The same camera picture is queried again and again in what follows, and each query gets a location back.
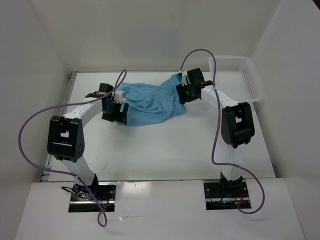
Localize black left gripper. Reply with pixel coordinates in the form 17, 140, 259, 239
101, 100, 129, 125

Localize light blue shorts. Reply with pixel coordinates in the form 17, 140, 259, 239
118, 73, 186, 127

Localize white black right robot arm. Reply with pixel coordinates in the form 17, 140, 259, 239
176, 68, 255, 198

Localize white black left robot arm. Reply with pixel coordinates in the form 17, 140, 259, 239
47, 83, 129, 200

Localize white perforated plastic basket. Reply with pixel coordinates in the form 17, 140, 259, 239
208, 55, 263, 103

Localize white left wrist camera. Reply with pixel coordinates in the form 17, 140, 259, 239
111, 90, 125, 104

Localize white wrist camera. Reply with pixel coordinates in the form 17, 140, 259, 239
178, 70, 189, 86
111, 90, 125, 104

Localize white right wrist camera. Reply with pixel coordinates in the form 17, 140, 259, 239
178, 70, 189, 86

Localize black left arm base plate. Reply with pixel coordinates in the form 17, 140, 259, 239
61, 181, 117, 213

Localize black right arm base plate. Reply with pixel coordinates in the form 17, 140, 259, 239
203, 179, 252, 211

